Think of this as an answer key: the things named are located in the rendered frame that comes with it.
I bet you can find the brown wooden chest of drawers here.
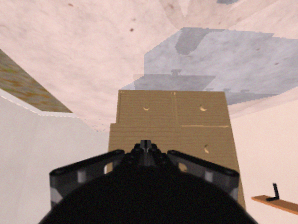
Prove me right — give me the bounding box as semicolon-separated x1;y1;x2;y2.
116;90;246;210

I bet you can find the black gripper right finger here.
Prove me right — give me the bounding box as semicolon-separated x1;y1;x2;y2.
146;140;240;201

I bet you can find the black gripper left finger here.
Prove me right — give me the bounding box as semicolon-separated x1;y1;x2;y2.
49;140;146;209

